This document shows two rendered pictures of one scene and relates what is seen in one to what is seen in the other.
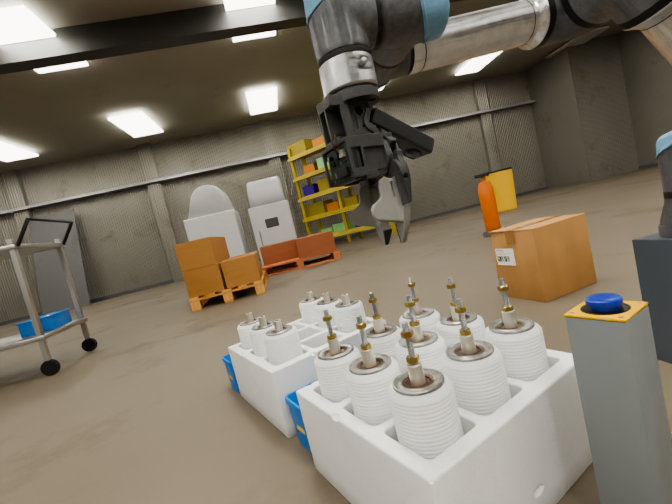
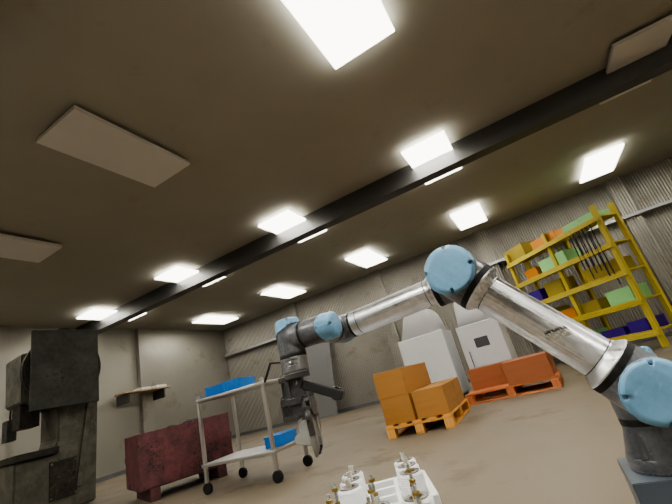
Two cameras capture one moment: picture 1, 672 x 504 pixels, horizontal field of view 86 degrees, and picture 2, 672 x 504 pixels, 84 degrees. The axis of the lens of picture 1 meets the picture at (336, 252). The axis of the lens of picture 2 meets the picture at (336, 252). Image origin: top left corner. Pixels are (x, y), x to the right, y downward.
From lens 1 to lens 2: 88 cm
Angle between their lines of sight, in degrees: 40
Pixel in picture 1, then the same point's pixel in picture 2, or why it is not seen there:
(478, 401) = not seen: outside the picture
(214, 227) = (425, 348)
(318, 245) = (530, 370)
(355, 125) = (293, 390)
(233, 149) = not seen: hidden behind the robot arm
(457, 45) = (376, 320)
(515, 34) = (415, 306)
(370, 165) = (294, 414)
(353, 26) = (287, 346)
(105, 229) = (349, 346)
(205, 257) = (397, 387)
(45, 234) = (309, 351)
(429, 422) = not seen: outside the picture
